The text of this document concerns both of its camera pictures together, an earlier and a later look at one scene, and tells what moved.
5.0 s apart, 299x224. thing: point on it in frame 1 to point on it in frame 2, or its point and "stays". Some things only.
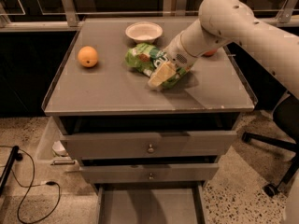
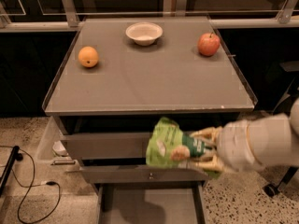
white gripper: [175, 56] to [233, 147]
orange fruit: [88, 56] stays
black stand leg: [14, 157] stays
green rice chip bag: [147, 58] to [168, 147]
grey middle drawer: [149, 173] stays
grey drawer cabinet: [147, 124] stays
